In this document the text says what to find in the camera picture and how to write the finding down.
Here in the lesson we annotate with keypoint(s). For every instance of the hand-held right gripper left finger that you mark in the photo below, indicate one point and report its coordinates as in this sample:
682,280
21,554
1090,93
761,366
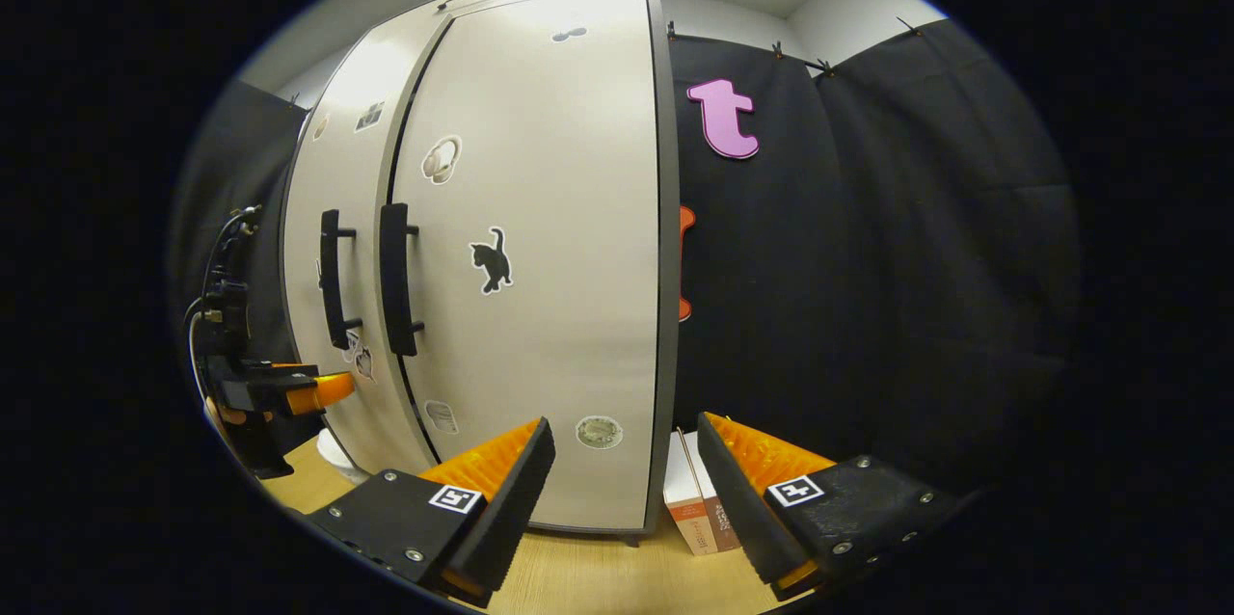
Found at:
506,499

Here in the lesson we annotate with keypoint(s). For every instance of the black backdrop cloth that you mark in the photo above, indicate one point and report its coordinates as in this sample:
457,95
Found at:
868,258

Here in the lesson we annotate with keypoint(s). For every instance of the white bowl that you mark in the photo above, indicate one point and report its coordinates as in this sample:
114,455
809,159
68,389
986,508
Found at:
339,461

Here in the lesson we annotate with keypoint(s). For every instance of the white and brown box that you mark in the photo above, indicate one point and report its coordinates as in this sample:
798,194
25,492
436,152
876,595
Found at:
689,499

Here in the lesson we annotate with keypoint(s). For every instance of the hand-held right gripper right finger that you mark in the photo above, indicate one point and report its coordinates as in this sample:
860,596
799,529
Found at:
737,499

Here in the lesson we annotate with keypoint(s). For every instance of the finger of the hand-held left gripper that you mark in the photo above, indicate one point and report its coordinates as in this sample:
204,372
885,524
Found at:
323,390

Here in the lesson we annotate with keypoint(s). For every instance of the white shoe cabinet door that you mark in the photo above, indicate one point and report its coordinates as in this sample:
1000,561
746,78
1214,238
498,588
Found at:
352,181
569,210

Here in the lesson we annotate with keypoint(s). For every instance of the white shoe cabinet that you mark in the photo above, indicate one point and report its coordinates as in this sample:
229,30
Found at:
666,210

